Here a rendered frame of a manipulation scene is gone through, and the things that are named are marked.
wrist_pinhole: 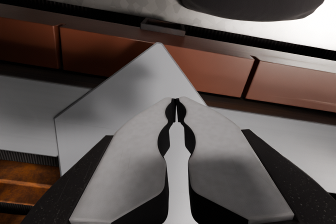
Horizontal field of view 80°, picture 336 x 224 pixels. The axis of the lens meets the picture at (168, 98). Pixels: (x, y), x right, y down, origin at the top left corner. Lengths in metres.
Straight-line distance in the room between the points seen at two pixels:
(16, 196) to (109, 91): 0.47
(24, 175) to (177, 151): 0.40
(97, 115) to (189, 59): 0.10
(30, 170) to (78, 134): 0.35
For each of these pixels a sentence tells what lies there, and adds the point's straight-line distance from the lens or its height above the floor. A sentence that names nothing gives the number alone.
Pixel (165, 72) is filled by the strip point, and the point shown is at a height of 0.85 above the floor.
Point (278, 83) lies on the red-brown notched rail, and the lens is 0.22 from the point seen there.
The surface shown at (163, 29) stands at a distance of 0.23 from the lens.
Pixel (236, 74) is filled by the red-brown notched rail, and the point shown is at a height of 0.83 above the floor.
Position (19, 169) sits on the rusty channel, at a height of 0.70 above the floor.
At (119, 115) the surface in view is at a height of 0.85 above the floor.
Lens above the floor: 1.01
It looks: 62 degrees down
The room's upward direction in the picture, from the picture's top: 178 degrees counter-clockwise
